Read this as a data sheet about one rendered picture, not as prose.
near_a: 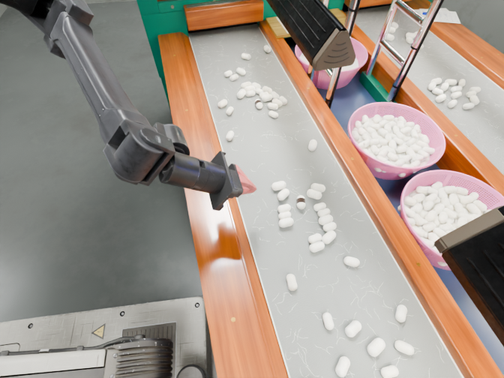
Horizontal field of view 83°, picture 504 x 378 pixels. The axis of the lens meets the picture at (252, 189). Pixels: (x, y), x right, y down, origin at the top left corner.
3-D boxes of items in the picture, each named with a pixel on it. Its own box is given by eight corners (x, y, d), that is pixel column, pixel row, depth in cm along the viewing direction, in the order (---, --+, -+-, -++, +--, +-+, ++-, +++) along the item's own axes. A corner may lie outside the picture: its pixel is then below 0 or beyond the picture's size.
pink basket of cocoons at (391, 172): (391, 205, 79) (406, 185, 71) (322, 148, 91) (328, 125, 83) (445, 160, 88) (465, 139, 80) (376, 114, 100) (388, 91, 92)
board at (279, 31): (276, 38, 111) (277, 35, 110) (265, 20, 120) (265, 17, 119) (353, 27, 116) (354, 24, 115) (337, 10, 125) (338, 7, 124)
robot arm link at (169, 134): (112, 178, 44) (142, 138, 40) (109, 134, 51) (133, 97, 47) (178, 198, 52) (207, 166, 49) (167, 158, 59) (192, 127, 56)
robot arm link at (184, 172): (155, 188, 47) (171, 163, 44) (149, 161, 51) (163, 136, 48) (192, 196, 51) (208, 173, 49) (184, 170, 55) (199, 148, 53)
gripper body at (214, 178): (228, 151, 57) (196, 140, 52) (241, 193, 51) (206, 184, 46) (210, 172, 60) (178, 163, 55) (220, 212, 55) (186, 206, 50)
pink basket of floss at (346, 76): (344, 103, 103) (352, 81, 95) (280, 80, 111) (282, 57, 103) (369, 67, 116) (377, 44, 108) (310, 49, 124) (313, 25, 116)
